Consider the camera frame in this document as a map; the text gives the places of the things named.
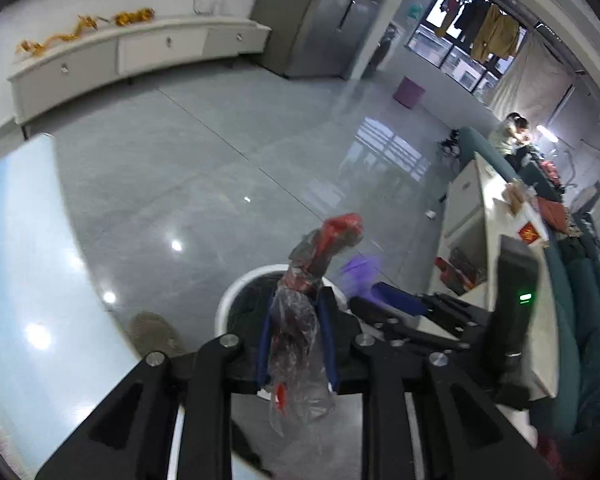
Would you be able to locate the red clear plastic wrapper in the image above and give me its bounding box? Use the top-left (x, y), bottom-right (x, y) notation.
top-left (268, 214), bottom-right (364, 436)

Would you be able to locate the purple plastic bag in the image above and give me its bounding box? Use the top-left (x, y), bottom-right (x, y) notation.
top-left (340, 255), bottom-right (381, 299)

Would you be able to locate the white round trash bin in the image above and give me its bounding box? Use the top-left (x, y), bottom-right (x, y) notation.
top-left (215, 264), bottom-right (366, 396)

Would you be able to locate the teal sofa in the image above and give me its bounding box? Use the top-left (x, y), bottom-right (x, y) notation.
top-left (456, 127), bottom-right (600, 456)

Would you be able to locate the white side cabinet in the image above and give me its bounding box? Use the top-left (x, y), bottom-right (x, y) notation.
top-left (437, 154), bottom-right (559, 400)

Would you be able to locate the seated person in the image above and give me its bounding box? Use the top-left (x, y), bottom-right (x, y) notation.
top-left (488, 112), bottom-right (530, 156)

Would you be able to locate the purple square stool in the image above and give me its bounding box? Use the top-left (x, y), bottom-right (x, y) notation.
top-left (392, 77), bottom-right (426, 110)

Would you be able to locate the hanging yellow coat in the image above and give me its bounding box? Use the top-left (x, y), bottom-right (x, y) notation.
top-left (470, 3), bottom-right (520, 63)

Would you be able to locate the grey steel refrigerator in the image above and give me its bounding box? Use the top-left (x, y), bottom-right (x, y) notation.
top-left (251, 0), bottom-right (386, 79)

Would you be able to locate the white low tv cabinet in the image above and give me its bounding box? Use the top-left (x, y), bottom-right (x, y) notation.
top-left (8, 16), bottom-right (271, 127)

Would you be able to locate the golden dragon ornament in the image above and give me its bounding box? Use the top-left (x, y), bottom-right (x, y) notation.
top-left (15, 15), bottom-right (109, 56)

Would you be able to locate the golden tiger ornament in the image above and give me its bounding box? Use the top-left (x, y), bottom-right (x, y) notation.
top-left (112, 8), bottom-right (155, 27)

